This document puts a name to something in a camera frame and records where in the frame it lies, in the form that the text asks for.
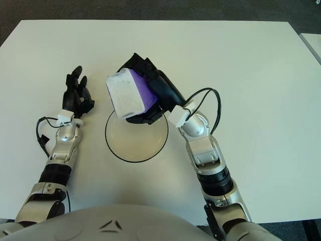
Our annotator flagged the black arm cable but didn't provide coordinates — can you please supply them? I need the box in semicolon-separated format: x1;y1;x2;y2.
35;116;76;158
187;87;222;135

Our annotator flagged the purple tissue paper pack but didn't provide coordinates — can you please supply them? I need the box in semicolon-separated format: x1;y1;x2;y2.
105;68;159;119

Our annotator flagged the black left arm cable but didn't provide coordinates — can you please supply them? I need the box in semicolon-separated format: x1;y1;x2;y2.
35;116;76;158

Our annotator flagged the white side table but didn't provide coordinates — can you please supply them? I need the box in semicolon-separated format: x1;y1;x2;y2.
299;32;321;66

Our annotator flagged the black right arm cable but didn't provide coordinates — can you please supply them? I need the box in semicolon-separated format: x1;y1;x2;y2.
187;87;222;135

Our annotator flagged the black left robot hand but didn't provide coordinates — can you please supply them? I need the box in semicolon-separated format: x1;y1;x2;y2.
62;65;96;118

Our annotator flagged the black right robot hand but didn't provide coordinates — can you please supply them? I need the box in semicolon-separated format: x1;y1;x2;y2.
117;52;188;126

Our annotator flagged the grey robot torso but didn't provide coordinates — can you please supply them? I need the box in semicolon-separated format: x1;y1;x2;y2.
0;204;219;241

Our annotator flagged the white plate with black rim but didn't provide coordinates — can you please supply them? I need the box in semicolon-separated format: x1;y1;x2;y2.
105;110;169;163

